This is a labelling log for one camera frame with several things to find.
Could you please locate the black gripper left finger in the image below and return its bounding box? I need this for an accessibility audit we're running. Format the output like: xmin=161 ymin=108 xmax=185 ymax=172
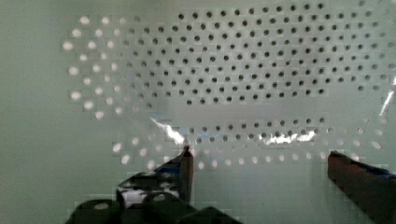
xmin=65 ymin=145 xmax=242 ymax=224

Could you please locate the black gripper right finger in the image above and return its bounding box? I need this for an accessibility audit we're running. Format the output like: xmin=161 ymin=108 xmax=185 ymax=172
xmin=328 ymin=151 xmax=396 ymax=224

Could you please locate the green plastic strainer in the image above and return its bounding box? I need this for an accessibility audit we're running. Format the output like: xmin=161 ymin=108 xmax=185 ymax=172
xmin=1 ymin=0 xmax=395 ymax=224

